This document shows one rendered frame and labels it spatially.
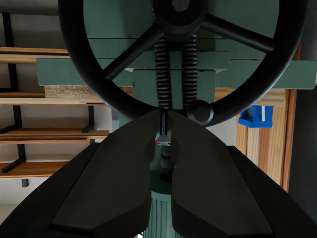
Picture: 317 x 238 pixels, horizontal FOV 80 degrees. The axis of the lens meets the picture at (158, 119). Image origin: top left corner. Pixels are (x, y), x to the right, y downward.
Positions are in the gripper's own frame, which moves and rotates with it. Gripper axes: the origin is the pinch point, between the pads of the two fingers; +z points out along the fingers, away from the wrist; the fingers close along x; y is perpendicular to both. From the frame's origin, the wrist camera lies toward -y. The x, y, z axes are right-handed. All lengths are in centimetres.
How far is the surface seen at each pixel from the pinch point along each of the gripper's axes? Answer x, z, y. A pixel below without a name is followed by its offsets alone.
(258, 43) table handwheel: 10.7, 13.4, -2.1
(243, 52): 16.0, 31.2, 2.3
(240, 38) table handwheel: 8.7, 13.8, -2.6
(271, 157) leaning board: 102, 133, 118
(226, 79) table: 12.8, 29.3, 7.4
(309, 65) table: 29.6, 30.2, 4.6
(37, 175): -156, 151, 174
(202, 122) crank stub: 3.6, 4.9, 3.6
